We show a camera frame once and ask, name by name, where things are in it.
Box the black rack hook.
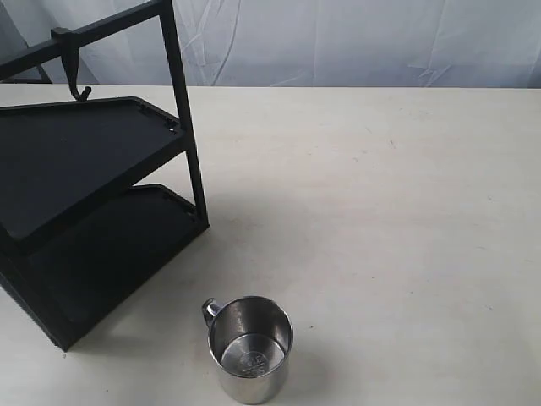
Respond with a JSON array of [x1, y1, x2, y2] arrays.
[[51, 27, 91, 102]]

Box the stainless steel mug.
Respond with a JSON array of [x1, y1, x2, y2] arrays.
[[201, 296, 293, 405]]

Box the white backdrop cloth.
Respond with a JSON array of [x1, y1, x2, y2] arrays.
[[1, 0, 540, 88]]

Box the black two-tier rack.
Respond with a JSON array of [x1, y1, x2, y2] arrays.
[[1, 1, 210, 351]]

